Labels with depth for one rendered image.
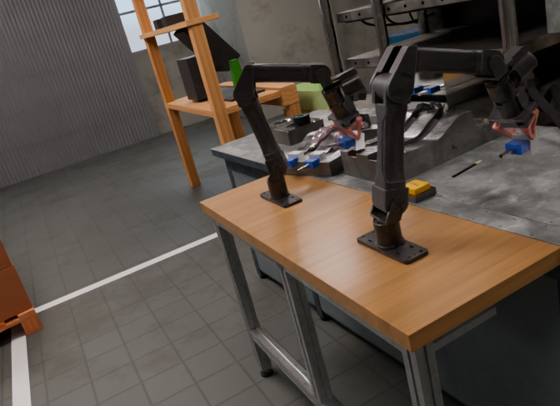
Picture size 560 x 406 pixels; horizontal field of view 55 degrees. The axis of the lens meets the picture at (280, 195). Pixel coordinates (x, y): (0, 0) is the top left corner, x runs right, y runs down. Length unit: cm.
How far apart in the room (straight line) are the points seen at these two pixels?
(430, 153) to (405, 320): 84
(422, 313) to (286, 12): 684
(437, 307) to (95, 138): 766
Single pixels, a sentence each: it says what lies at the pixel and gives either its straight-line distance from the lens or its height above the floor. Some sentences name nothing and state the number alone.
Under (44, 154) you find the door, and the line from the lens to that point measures 843.
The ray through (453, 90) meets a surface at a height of 86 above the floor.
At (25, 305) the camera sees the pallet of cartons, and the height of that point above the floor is 17.
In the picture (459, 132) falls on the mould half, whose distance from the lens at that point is 188.
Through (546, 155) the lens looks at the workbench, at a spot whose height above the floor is 80.
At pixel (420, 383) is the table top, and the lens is 114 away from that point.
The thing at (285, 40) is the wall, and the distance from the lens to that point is 768.
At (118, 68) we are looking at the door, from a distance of 849.
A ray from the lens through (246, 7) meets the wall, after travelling 747.
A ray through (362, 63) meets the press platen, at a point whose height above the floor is 101.
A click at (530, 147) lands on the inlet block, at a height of 92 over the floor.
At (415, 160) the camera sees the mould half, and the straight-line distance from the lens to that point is 175.
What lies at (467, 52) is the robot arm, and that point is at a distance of 132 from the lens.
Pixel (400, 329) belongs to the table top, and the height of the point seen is 80.
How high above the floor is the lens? 140
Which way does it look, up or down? 19 degrees down
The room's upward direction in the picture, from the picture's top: 15 degrees counter-clockwise
